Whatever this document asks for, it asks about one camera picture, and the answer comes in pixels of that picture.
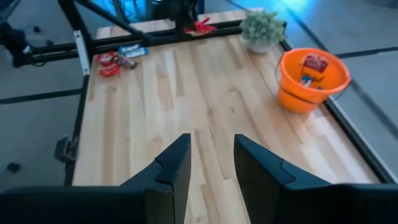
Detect orange plastic bucket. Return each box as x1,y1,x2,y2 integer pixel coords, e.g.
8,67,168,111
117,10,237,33
275,47,352,114

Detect green plant in white pot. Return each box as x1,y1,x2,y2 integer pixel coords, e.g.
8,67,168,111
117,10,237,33
239,10,287,54

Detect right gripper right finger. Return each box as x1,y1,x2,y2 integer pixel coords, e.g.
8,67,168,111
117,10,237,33
233,133,398,224

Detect silver frame bracket plate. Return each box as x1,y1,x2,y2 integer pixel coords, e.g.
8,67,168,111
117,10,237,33
73,29,91,77

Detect black table-level camera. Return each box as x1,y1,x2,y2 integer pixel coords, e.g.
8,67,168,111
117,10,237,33
54,134,79,163

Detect small black floor block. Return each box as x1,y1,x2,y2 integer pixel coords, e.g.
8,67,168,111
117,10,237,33
6,161,21,174

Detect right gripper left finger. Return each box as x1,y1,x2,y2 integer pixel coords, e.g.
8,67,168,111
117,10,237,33
0,133,192,224

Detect dark candy bar wrapper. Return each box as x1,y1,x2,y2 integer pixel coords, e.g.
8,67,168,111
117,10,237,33
302,53,330,75

